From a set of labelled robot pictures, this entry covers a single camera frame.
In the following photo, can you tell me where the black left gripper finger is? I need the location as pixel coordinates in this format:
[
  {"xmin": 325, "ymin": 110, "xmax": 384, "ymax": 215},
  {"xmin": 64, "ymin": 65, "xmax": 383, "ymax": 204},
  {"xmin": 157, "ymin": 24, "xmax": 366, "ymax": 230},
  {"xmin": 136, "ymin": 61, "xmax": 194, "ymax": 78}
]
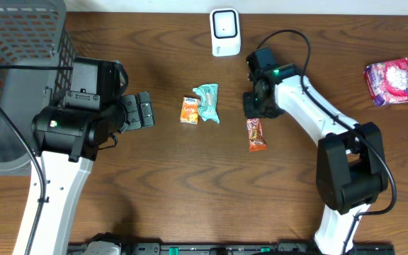
[
  {"xmin": 120, "ymin": 94, "xmax": 142, "ymax": 132},
  {"xmin": 138, "ymin": 91, "xmax": 155, "ymax": 127}
]

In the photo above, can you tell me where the red snack bar wrapper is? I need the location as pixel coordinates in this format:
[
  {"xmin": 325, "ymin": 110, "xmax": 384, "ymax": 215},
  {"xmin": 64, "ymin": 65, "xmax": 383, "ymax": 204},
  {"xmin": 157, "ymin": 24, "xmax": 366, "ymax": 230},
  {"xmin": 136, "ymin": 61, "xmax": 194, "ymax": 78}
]
[{"xmin": 246, "ymin": 118, "xmax": 267, "ymax": 152}]

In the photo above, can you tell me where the orange Kleenex tissue pack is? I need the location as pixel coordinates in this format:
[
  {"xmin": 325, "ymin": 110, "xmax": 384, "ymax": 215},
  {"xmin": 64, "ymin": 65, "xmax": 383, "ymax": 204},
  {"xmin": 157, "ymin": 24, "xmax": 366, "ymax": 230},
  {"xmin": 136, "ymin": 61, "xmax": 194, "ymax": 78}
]
[{"xmin": 180, "ymin": 97, "xmax": 200, "ymax": 125}]

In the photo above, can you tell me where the red purple pad packet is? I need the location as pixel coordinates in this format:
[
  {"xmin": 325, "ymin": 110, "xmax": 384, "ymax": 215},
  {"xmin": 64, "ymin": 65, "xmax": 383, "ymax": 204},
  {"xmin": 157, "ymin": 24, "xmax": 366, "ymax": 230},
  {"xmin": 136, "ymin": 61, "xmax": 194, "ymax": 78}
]
[{"xmin": 363, "ymin": 57, "xmax": 408, "ymax": 106}]

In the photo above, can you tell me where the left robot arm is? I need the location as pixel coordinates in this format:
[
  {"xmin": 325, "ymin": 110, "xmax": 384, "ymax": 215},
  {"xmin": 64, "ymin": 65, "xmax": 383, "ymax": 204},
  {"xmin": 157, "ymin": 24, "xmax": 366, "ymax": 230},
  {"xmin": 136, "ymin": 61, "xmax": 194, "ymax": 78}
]
[{"xmin": 13, "ymin": 57, "xmax": 155, "ymax": 254}]

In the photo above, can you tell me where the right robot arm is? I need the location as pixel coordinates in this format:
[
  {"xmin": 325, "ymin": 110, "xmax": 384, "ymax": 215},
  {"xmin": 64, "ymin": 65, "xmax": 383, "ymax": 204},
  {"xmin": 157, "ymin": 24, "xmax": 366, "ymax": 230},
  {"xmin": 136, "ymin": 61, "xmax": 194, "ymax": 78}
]
[{"xmin": 244, "ymin": 47, "xmax": 389, "ymax": 254}]

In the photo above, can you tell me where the white barcode scanner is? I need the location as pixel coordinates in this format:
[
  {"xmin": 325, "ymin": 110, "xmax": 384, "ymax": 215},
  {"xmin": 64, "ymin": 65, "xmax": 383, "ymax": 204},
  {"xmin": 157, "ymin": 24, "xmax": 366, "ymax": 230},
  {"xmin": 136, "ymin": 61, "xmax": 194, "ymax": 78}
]
[{"xmin": 210, "ymin": 8, "xmax": 242, "ymax": 57}]

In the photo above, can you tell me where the grey plastic mesh basket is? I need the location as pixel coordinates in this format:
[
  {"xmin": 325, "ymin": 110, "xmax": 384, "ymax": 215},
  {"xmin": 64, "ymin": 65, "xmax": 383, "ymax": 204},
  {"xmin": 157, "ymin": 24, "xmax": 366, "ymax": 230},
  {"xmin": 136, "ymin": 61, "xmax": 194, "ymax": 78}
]
[{"xmin": 0, "ymin": 0, "xmax": 76, "ymax": 176}]

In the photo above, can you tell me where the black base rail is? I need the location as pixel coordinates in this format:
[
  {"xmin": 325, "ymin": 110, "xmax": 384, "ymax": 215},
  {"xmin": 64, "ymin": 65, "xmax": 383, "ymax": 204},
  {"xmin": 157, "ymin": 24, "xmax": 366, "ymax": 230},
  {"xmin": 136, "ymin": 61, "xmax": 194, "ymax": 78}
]
[{"xmin": 66, "ymin": 242, "xmax": 395, "ymax": 255}]

